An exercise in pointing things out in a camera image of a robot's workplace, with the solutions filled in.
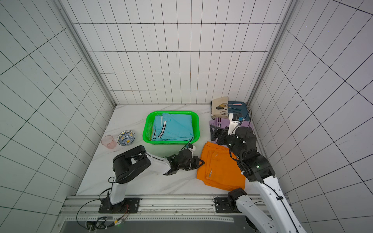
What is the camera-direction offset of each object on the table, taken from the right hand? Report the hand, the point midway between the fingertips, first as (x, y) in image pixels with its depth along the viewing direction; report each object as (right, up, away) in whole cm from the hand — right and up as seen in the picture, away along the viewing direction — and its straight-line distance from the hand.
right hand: (212, 126), depth 66 cm
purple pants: (+16, 0, +37) cm, 41 cm away
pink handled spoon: (+21, +15, +55) cm, 61 cm away
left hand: (-3, -26, +21) cm, 33 cm away
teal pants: (-22, -3, +32) cm, 39 cm away
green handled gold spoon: (+19, +14, +52) cm, 57 cm away
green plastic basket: (-39, 0, +31) cm, 50 cm away
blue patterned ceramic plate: (-55, -10, +31) cm, 64 cm away
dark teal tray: (+30, +12, +51) cm, 61 cm away
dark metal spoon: (+17, +12, +51) cm, 55 cm away
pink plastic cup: (-65, -13, +29) cm, 72 cm away
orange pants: (+8, -27, +17) cm, 33 cm away
